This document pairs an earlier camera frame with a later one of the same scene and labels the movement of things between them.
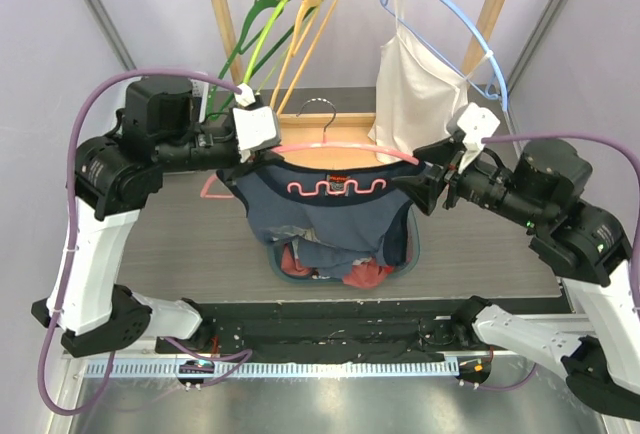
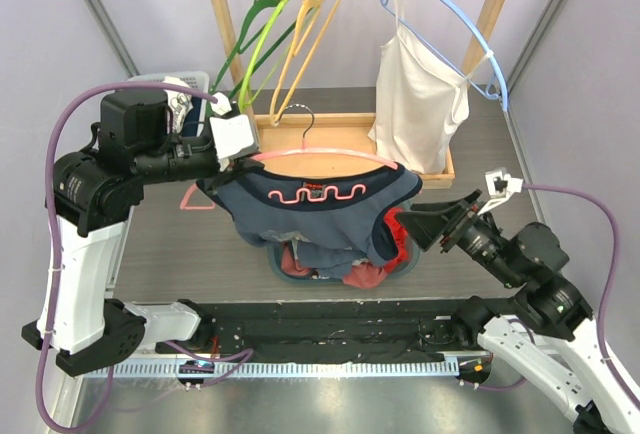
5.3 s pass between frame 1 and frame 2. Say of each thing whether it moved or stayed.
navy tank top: moved
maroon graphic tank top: stayed
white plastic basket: stayed
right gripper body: moved
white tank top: stayed
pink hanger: moved
